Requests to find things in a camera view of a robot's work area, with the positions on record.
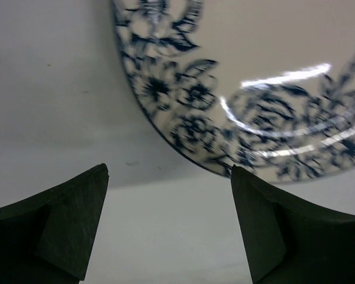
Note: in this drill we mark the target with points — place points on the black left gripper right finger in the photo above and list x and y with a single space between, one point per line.
288 239

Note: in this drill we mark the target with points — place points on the blue floral white plate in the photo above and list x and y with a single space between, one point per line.
265 85

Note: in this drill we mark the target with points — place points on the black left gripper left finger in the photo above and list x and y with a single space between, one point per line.
49 237

